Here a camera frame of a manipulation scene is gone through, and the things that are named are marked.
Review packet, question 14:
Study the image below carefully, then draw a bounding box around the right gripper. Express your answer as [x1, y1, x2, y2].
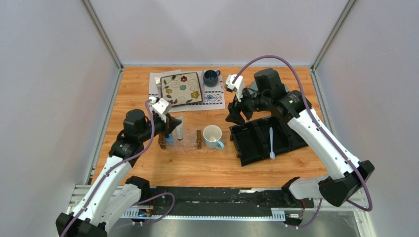
[226, 84, 271, 126]

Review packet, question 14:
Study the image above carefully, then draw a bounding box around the blue toothpaste tube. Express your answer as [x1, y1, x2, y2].
[165, 133, 174, 146]

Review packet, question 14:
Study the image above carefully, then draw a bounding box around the glass holder with wooden ends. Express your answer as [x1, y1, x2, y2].
[158, 129, 202, 152]

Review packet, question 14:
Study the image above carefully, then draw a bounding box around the white mug with blue handle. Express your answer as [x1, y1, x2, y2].
[203, 125, 225, 150]

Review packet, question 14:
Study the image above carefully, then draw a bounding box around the black compartment organizer box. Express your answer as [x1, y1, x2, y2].
[229, 116, 308, 166]

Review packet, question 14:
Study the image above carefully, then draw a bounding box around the light blue toothbrush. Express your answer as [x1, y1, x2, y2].
[269, 127, 276, 159]

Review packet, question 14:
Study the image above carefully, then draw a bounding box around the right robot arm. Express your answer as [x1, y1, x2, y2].
[225, 68, 375, 207]

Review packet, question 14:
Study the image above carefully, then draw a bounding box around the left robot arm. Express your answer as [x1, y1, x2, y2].
[56, 109, 182, 237]

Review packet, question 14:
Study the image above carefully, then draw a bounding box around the round grey-blue plate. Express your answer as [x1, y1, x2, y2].
[250, 78, 289, 98]

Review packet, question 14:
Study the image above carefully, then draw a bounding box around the white patterned placemat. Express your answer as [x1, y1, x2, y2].
[149, 70, 225, 112]

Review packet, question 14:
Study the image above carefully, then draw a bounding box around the square floral ceramic plate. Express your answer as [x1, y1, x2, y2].
[160, 72, 203, 106]

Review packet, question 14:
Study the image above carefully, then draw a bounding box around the dark blue ceramic cup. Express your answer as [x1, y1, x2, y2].
[204, 70, 220, 87]

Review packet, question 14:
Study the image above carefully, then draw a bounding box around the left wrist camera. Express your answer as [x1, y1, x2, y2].
[149, 96, 172, 122]

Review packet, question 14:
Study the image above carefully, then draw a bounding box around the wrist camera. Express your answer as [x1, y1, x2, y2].
[149, 96, 172, 122]
[225, 74, 245, 102]

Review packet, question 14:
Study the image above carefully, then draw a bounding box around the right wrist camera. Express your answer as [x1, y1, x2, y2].
[225, 74, 245, 102]

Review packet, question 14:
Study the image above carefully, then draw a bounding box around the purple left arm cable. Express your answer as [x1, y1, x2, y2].
[60, 99, 176, 237]

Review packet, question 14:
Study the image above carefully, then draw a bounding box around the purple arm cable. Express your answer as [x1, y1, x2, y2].
[60, 99, 176, 237]
[231, 55, 374, 229]

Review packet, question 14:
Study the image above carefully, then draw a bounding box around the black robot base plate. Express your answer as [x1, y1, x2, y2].
[118, 186, 315, 218]

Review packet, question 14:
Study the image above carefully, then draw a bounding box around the aluminium frame rail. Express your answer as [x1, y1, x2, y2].
[69, 185, 367, 221]

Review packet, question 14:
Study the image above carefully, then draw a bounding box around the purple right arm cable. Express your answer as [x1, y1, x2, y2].
[231, 55, 374, 229]

